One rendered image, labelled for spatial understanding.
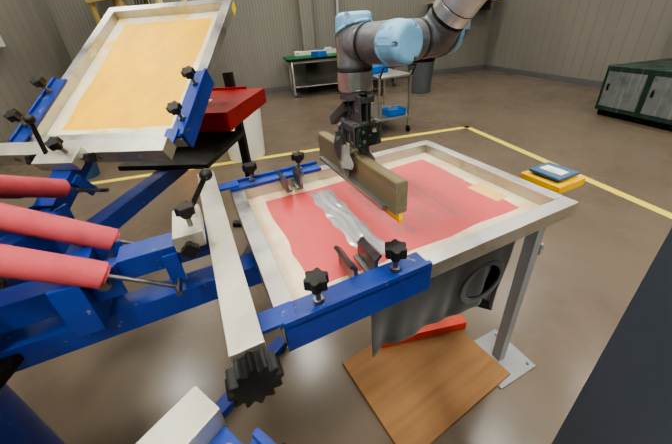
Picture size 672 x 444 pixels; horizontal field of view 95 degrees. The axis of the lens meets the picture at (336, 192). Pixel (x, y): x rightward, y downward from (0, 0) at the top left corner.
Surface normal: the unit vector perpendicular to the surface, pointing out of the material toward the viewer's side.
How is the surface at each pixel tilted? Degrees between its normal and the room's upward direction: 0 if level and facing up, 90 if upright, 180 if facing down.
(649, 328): 90
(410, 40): 90
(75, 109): 32
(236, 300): 0
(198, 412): 0
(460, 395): 0
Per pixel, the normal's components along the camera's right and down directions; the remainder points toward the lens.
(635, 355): -0.97, 0.18
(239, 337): -0.07, -0.88
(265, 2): 0.25, 0.45
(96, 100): -0.10, -0.49
